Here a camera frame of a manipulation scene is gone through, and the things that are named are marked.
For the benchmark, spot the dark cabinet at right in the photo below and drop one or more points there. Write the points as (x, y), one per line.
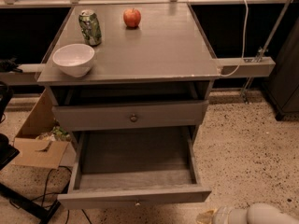
(282, 87)

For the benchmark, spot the metal diagonal rod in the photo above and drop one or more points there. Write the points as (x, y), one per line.
(261, 51)

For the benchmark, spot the grey metal rail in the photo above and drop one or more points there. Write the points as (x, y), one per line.
(227, 67)

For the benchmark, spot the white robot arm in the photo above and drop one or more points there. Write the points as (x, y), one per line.
(257, 213)

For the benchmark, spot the grey top drawer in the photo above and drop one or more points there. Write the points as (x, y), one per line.
(130, 116)

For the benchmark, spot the black object at left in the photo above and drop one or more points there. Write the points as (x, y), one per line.
(7, 151)

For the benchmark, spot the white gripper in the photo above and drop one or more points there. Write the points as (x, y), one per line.
(221, 216)

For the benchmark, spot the grey drawer cabinet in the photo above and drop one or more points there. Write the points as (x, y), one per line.
(166, 59)

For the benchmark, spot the red apple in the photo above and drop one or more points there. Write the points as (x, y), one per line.
(132, 17)

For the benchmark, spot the black stand base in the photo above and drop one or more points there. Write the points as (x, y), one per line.
(43, 214)

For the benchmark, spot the grey drawer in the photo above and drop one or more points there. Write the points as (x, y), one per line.
(130, 116)
(134, 167)

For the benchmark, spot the cardboard box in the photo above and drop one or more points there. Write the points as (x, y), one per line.
(33, 140)

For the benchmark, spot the white bowl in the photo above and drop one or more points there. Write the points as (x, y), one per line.
(75, 60)

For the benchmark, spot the green soda can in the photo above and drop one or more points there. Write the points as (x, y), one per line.
(90, 27)

